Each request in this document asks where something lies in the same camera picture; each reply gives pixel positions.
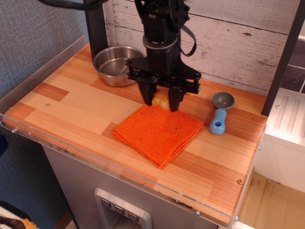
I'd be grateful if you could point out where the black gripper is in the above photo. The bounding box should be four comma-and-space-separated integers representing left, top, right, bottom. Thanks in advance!
126, 42, 201, 112

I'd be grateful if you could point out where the steel pan with handle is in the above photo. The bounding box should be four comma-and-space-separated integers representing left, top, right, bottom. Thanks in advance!
93, 46, 144, 87

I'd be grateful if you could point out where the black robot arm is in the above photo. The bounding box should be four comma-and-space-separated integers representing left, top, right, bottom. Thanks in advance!
126, 0, 201, 112

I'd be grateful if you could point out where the orange folded cloth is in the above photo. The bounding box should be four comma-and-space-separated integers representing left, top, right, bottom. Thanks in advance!
112, 105, 203, 168

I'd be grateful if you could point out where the grey and blue scoop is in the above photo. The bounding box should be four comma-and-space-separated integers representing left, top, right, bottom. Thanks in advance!
210, 92, 235, 135

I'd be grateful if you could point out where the clear acrylic table guard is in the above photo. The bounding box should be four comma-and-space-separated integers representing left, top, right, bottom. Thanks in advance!
3, 109, 267, 229

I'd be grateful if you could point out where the grey toy fridge cabinet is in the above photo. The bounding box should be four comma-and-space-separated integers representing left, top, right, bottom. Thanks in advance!
43, 146, 218, 229

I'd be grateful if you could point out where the silver dispenser panel with buttons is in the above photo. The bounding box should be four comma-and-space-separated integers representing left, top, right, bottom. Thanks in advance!
94, 187, 153, 229

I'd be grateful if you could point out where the white toy sink unit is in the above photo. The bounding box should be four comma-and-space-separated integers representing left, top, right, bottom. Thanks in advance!
254, 88, 305, 192

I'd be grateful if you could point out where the yellow object bottom left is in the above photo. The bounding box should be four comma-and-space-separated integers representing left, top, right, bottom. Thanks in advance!
0, 216, 39, 229

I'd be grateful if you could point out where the black left vertical post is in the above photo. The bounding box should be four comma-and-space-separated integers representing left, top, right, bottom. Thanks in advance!
85, 5, 108, 60

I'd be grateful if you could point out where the black vertical post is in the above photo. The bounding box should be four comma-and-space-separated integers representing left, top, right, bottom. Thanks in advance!
261, 0, 305, 116
85, 5, 108, 60

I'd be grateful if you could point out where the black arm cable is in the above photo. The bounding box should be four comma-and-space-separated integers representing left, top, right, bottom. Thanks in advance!
38, 0, 197, 57

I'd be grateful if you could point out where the black right vertical post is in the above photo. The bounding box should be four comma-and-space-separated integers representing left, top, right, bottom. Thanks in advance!
261, 0, 305, 116

